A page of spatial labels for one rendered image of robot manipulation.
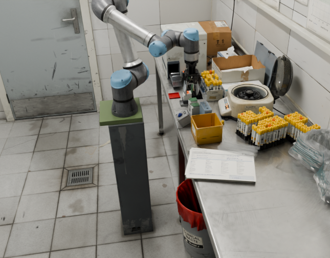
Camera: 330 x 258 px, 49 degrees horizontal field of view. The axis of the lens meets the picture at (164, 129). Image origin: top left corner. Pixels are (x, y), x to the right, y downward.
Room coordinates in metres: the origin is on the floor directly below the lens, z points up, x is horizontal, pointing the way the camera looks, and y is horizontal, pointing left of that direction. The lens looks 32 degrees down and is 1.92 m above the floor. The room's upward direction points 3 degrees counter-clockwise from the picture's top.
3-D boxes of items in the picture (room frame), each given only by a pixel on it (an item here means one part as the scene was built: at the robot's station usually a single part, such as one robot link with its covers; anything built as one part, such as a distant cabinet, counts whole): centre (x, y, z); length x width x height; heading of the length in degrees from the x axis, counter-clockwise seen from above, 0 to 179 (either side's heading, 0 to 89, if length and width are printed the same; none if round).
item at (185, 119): (1.71, -0.13, 0.92); 0.13 x 0.07 x 0.08; 96
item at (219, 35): (2.88, -0.43, 0.97); 0.31 x 0.23 x 0.18; 0
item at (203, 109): (1.73, -0.23, 0.92); 0.10 x 0.07 x 0.10; 9
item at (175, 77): (2.25, -0.09, 0.92); 0.21 x 0.07 x 0.05; 6
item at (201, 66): (2.45, -0.16, 1.03); 0.31 x 0.27 x 0.30; 6
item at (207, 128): (1.58, -0.21, 0.92); 0.13 x 0.13 x 0.10; 8
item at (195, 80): (1.75, -0.15, 1.17); 0.09 x 0.08 x 0.12; 179
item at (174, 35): (1.79, -0.06, 1.33); 0.11 x 0.11 x 0.08; 58
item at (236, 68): (2.19, -0.49, 0.95); 0.29 x 0.25 x 0.15; 96
